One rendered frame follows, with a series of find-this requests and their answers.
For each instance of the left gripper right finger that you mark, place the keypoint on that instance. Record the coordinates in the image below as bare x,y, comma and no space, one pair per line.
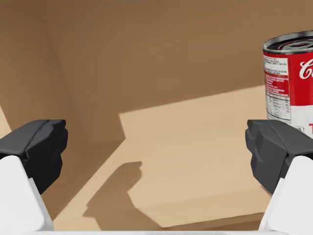
276,151

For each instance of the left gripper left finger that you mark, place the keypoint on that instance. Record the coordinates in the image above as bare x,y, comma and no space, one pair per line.
36,151

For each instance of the red and white can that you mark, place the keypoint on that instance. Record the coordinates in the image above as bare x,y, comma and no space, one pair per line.
293,85

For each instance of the pale wooden shelf unit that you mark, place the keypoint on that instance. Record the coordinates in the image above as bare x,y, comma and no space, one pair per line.
156,73

